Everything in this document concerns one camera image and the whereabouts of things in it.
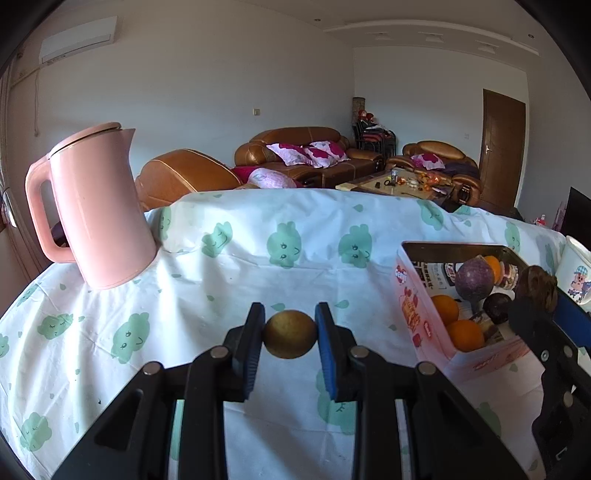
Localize orange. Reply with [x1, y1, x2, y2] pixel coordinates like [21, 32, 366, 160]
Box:
[431, 295, 460, 326]
[484, 255, 503, 285]
[447, 320, 485, 352]

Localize dark mangosteen back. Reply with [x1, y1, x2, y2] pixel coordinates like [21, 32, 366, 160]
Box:
[514, 265, 558, 314]

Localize dark mangosteen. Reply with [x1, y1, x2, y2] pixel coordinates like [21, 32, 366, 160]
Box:
[514, 265, 558, 314]
[483, 292, 513, 325]

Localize dark mangosteen front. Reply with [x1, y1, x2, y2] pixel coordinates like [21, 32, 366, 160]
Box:
[483, 292, 513, 325]

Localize purple passion fruit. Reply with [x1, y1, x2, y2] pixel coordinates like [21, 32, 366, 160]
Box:
[455, 255, 495, 312]

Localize small yellow-green fruit back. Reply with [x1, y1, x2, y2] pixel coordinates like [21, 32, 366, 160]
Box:
[263, 310, 318, 360]

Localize white tablecloth green clouds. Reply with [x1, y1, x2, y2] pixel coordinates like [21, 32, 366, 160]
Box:
[1, 189, 565, 479]

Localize pink biscuit tin box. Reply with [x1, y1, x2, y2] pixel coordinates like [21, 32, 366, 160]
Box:
[394, 241, 529, 381]

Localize white cartoon paper cup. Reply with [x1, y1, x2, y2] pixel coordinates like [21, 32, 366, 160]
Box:
[556, 236, 591, 313]

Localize black television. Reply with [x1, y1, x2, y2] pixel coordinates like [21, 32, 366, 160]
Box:
[560, 187, 591, 243]

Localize brown leather near armchair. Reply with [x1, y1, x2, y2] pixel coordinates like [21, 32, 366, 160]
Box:
[135, 149, 256, 211]

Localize brown leather armchair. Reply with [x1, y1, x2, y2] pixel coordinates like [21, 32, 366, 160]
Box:
[387, 140, 483, 207]
[135, 149, 256, 211]

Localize wooden coffee table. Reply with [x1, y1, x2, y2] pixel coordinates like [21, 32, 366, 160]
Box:
[335, 167, 455, 205]

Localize pink electric kettle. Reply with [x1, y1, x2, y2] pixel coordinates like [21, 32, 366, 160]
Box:
[25, 122, 157, 290]

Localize brown leather far armchair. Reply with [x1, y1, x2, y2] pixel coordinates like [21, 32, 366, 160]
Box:
[387, 140, 483, 207]

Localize pink cushion far armchair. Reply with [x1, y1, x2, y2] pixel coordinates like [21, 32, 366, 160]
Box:
[411, 152, 446, 170]

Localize light pink pillow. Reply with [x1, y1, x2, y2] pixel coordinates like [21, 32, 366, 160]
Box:
[247, 168, 297, 189]

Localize brown wooden door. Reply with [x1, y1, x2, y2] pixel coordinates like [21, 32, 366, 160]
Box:
[479, 89, 527, 212]

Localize brown leather long sofa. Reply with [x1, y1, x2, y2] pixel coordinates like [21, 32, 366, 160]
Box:
[235, 126, 385, 188]

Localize pink white cushion right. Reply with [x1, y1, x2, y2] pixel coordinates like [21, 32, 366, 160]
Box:
[304, 141, 349, 169]

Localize pink white cushion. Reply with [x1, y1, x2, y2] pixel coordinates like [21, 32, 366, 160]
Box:
[266, 143, 311, 166]
[304, 141, 349, 169]

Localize stacked dark chairs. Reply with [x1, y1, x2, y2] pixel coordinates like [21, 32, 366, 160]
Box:
[353, 113, 397, 158]

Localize pink white cushion left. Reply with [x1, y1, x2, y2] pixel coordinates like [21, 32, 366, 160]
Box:
[266, 143, 311, 166]

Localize white wall air conditioner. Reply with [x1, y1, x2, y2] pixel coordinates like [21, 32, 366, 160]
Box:
[39, 16, 118, 65]

